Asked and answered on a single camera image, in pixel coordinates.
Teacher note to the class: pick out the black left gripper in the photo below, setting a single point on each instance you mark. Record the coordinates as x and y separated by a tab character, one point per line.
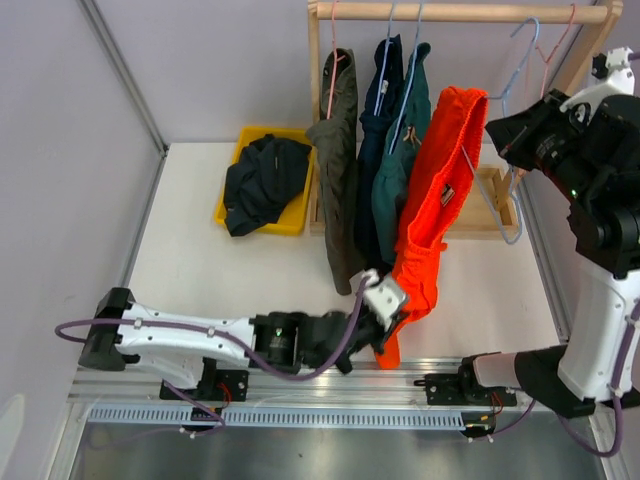
381	335

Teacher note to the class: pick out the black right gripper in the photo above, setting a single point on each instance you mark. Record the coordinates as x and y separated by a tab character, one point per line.
514	136

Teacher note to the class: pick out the orange shorts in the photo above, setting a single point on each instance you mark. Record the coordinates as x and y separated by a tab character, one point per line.
440	182

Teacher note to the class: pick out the blue hanger with orange shorts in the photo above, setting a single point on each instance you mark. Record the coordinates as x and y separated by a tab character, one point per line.
504	98

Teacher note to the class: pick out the pink hanger with black shorts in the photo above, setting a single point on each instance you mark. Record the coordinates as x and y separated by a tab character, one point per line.
548	58

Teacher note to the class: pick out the black shorts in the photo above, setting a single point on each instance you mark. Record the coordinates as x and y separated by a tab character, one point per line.
270	173

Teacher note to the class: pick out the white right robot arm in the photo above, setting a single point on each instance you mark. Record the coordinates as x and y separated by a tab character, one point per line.
588	147

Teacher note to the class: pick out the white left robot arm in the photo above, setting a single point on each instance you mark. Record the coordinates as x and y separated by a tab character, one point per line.
277	341

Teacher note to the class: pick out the teal green shorts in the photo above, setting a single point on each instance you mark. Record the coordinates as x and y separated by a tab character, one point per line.
390	186

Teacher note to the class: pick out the navy blue shorts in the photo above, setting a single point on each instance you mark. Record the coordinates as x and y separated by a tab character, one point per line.
369	158

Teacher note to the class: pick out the blue hanger with teal shorts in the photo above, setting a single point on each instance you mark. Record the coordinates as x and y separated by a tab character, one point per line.
408	81

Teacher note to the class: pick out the olive green shorts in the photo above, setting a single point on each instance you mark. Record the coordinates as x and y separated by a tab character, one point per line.
336	145

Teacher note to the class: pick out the wooden clothes rack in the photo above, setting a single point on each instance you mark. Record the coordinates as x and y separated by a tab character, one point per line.
595	23

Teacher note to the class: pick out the yellow plastic tray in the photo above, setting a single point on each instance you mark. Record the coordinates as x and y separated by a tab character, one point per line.
293	218

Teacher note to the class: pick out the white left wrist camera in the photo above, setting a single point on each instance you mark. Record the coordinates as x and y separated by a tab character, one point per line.
385	297

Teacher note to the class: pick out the aluminium mounting rail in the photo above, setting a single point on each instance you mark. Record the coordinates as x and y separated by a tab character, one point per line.
350	390

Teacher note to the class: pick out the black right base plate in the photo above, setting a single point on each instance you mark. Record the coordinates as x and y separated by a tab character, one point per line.
442	389

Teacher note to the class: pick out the white slotted cable duct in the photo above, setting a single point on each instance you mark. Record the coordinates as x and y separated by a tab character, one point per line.
279	417

